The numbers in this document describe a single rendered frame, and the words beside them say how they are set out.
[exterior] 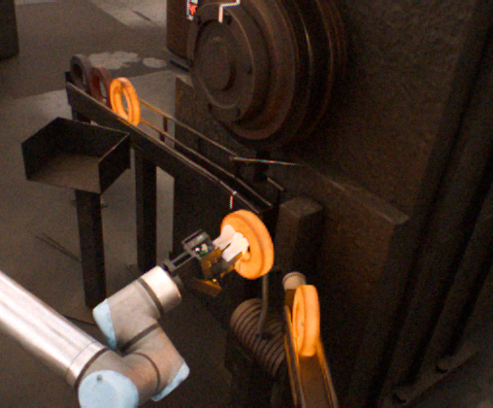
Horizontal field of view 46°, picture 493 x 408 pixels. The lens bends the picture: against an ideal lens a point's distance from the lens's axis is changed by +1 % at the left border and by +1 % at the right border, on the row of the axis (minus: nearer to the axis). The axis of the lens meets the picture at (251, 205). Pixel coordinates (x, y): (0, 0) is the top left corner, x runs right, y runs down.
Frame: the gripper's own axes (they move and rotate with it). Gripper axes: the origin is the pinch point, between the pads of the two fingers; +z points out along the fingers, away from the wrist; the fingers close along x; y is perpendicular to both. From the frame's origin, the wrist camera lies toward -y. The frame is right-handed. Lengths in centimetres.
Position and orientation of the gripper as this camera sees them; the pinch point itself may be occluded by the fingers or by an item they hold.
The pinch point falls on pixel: (246, 238)
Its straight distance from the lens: 130.7
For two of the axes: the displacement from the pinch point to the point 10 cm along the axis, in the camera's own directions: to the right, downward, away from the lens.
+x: -6.2, -5.1, 6.0
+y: -1.2, -6.9, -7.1
